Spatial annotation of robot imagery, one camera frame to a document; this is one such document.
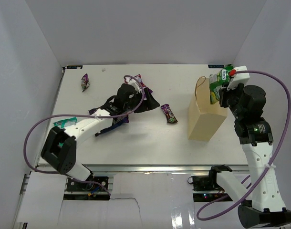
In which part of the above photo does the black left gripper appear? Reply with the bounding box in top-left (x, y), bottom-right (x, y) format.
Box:
top-left (124, 88), bottom-right (159, 114)

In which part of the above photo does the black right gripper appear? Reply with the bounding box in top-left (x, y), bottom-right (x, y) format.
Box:
top-left (219, 80), bottom-right (246, 119)

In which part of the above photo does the green Fox's candy bag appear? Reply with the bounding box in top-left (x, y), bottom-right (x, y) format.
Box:
top-left (208, 65), bottom-right (234, 104)

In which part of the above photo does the brown M&M's packet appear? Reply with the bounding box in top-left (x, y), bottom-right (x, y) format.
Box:
top-left (160, 104), bottom-right (178, 124)

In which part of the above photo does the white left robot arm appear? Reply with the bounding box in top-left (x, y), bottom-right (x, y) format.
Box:
top-left (41, 83), bottom-right (160, 190)

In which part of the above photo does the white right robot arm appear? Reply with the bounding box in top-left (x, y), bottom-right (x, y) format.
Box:
top-left (208, 83), bottom-right (291, 229)

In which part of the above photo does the dark blue purple snack bag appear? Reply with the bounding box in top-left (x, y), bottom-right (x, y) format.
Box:
top-left (94, 116), bottom-right (129, 137)

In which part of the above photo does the pink Fox's candy bag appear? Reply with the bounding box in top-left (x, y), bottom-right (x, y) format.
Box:
top-left (124, 74), bottom-right (153, 93)

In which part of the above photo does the brown paper bag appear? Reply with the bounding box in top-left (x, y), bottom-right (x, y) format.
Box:
top-left (187, 76), bottom-right (228, 142)

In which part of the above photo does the right black XDOF label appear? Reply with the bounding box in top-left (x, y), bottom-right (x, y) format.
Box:
top-left (208, 64), bottom-right (225, 69)

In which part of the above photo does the black xdof label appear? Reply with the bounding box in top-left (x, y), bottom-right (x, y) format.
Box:
top-left (208, 64), bottom-right (225, 69)
top-left (66, 65), bottom-right (83, 69)

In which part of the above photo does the small purple candy packet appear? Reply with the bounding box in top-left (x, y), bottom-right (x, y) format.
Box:
top-left (81, 73), bottom-right (90, 92)

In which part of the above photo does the left black XDOF label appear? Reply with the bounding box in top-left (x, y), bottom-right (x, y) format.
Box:
top-left (66, 65), bottom-right (83, 69)

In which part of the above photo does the teal white snack packet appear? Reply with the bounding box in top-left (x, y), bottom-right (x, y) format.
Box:
top-left (53, 117), bottom-right (77, 129)

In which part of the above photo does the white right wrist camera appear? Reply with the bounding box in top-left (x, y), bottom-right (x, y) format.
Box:
top-left (227, 66), bottom-right (250, 91)

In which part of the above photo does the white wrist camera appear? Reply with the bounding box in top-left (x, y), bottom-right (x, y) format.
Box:
top-left (227, 66), bottom-right (250, 91)
top-left (128, 79), bottom-right (142, 93)

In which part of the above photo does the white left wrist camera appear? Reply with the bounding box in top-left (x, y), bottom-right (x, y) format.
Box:
top-left (128, 79), bottom-right (142, 93)

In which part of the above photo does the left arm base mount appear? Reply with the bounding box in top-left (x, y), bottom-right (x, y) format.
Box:
top-left (64, 177), bottom-right (110, 201)

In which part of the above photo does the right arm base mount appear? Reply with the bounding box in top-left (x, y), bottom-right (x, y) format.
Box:
top-left (187, 176), bottom-right (232, 203)

